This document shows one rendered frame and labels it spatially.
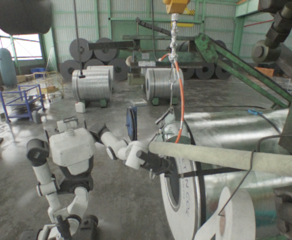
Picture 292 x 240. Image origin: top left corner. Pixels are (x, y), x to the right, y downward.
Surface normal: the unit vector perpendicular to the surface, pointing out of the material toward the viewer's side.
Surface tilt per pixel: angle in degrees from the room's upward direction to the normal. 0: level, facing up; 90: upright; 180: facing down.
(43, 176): 89
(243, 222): 36
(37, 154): 89
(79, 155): 89
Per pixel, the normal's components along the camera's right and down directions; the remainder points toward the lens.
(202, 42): -0.06, 0.36
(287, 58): 0.07, -0.47
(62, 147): 0.37, -0.45
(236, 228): -0.21, -0.44
